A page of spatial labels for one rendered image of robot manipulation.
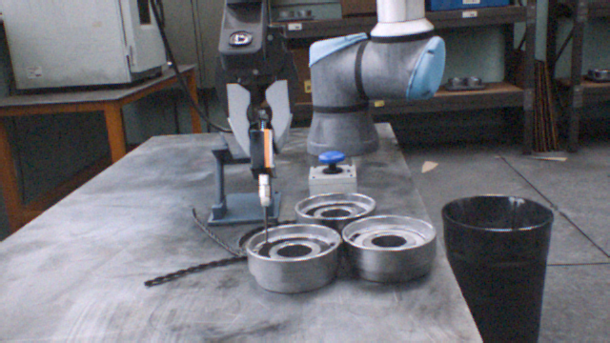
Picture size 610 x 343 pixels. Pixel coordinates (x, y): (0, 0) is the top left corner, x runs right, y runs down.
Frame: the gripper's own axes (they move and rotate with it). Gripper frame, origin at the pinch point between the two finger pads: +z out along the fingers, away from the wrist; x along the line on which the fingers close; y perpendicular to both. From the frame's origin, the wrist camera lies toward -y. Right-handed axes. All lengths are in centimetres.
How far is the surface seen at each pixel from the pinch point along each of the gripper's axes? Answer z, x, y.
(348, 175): 8.8, -10.9, 15.2
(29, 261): 13.3, 31.2, 0.9
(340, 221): 9.5, -8.8, -2.0
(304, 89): 39, -1, 346
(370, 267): 11.3, -11.3, -11.7
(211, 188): 13.3, 12.2, 28.7
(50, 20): -17, 109, 208
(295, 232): 10.0, -3.3, -3.3
